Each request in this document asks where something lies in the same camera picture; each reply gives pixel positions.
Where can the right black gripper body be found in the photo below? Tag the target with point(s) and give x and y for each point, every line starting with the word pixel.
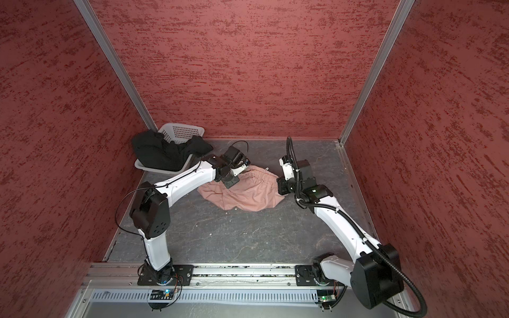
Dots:
pixel 291 185

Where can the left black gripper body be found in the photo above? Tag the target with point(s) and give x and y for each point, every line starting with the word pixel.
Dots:
pixel 230 179

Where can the pink shorts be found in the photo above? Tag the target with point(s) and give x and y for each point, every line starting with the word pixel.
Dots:
pixel 255 191

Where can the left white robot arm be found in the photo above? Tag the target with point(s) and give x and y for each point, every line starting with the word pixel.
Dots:
pixel 150 211

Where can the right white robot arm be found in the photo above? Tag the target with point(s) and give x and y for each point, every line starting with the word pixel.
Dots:
pixel 371 279

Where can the black shorts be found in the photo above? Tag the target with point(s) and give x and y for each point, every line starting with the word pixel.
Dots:
pixel 153 151

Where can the white plastic laundry basket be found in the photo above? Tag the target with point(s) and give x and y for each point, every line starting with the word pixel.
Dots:
pixel 178 133

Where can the right circuit board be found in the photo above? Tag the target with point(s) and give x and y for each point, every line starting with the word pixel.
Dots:
pixel 326 298

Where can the circuit board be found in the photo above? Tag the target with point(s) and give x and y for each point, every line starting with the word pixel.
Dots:
pixel 326 298
pixel 161 295

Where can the left circuit board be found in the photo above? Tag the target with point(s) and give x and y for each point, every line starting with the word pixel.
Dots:
pixel 161 295

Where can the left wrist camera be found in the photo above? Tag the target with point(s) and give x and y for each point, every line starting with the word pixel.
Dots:
pixel 234 158

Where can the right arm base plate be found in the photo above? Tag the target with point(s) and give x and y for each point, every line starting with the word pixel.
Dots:
pixel 311 275

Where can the white slotted cable duct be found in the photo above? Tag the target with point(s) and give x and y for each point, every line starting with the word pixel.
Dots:
pixel 211 296

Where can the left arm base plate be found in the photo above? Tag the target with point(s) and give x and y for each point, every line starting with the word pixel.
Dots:
pixel 170 275

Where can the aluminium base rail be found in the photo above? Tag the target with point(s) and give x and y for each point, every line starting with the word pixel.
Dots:
pixel 120 275

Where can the right aluminium corner post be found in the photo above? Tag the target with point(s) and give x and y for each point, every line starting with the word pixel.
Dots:
pixel 398 20

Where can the aluminium corner post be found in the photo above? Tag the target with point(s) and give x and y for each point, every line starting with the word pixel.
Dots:
pixel 398 20
pixel 105 44

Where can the left aluminium corner post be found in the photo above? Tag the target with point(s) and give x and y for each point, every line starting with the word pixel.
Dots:
pixel 105 44

